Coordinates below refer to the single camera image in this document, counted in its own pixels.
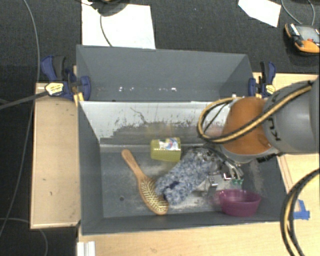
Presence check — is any grey metal bin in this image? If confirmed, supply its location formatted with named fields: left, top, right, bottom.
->
left=74, top=44, right=289, bottom=236

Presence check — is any pale wood board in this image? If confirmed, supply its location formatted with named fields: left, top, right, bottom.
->
left=29, top=82, right=82, bottom=230

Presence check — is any purple bowl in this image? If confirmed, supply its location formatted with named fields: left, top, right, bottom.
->
left=213, top=188, right=263, bottom=218

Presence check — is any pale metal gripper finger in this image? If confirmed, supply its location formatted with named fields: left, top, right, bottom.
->
left=206, top=182, right=220, bottom=199
left=192, top=178, right=212, bottom=195

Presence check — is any blue fluffy cloth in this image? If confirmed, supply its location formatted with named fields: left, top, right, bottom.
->
left=154, top=146, right=222, bottom=206

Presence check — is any wooden hairbrush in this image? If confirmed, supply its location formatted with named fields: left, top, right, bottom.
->
left=120, top=148, right=171, bottom=216

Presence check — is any yellow-green box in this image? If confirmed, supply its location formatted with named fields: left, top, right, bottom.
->
left=149, top=136, right=182, bottom=163

